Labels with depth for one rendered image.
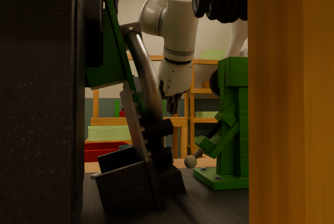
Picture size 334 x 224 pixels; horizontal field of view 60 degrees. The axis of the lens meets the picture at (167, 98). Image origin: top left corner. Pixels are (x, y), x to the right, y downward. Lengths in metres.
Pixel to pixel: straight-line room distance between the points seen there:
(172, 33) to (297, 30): 0.51
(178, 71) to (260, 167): 0.52
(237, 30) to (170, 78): 0.46
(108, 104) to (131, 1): 2.22
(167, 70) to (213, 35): 5.94
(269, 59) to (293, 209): 0.13
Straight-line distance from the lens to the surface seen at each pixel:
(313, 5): 0.26
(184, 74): 0.81
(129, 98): 0.45
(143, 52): 0.51
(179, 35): 0.74
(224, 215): 0.47
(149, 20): 0.76
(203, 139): 0.62
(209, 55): 5.97
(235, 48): 1.20
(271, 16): 0.29
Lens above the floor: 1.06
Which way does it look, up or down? 2 degrees up
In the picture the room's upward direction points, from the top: straight up
